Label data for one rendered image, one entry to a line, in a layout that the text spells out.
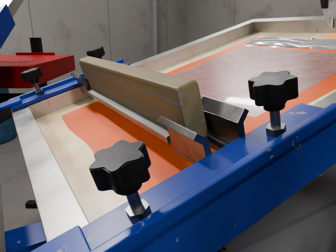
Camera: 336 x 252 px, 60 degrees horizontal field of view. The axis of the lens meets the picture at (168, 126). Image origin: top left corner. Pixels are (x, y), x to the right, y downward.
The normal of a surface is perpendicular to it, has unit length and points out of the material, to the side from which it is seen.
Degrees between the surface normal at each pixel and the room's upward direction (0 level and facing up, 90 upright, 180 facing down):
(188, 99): 90
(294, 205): 0
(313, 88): 16
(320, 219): 91
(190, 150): 105
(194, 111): 90
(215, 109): 61
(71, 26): 90
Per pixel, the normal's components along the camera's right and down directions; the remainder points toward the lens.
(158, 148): -0.23, -0.87
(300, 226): 0.50, 0.28
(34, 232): 0.00, -0.95
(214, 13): -0.78, 0.19
